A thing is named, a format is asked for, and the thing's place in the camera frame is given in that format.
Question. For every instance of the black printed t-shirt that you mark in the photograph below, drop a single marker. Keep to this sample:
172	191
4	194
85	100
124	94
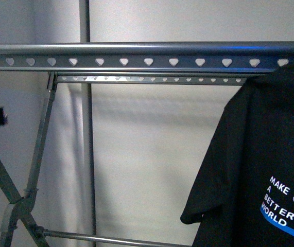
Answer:
243	194

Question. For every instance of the grey metal drying rack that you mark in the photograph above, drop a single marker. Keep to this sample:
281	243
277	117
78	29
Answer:
182	63

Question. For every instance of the grey vertical wall pole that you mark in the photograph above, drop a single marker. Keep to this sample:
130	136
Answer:
87	116

